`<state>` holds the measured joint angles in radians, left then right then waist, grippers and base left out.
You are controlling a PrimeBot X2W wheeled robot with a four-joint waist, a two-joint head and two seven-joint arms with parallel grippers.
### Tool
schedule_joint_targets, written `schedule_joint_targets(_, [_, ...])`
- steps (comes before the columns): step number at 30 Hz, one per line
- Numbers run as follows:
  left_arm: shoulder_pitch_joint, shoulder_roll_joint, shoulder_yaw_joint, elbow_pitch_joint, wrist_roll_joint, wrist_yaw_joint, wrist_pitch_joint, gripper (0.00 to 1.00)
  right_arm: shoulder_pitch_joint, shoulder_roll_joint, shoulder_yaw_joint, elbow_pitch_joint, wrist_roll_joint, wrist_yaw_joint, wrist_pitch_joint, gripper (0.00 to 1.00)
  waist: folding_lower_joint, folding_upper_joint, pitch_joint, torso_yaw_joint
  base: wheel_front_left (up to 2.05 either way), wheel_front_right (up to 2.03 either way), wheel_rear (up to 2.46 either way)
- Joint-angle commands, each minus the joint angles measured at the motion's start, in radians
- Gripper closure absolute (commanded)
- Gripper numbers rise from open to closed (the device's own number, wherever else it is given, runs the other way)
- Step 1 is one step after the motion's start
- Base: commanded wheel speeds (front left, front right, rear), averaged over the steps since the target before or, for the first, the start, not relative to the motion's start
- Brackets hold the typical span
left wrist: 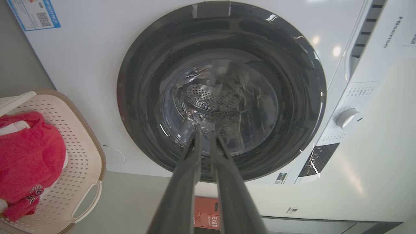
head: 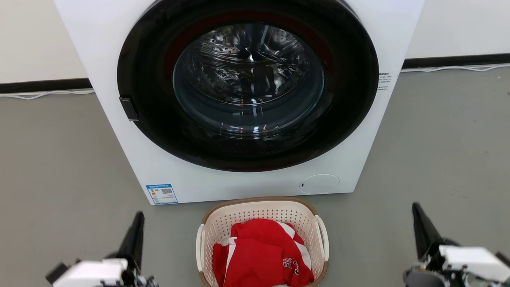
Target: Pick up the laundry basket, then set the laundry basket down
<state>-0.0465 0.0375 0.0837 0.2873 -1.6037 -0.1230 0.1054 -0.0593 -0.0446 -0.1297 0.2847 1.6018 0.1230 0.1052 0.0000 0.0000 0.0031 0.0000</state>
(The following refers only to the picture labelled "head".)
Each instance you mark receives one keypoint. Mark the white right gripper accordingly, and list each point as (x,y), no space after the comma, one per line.
(470,261)

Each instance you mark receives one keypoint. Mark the black baseboard strip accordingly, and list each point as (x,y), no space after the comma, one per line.
(44,85)
(454,61)

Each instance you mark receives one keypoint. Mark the blue energy label sticker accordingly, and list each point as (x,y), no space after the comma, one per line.
(161,194)

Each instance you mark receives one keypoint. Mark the round white filter cover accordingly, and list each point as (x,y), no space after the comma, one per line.
(319,184)

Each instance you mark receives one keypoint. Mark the small printed text sticker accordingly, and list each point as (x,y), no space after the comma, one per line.
(384,81)

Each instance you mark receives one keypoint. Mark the round black washer door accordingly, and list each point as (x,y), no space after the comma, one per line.
(151,119)

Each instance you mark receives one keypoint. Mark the red and white garment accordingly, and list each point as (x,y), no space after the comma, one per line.
(259,255)

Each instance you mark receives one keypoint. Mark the steel washer drum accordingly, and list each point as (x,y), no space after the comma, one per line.
(247,67)

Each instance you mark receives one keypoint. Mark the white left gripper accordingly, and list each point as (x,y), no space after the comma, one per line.
(91,273)

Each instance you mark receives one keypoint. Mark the white front-load washing machine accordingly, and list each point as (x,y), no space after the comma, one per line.
(103,59)

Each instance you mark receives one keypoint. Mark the cream plastic laundry basket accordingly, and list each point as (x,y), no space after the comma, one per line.
(255,209)

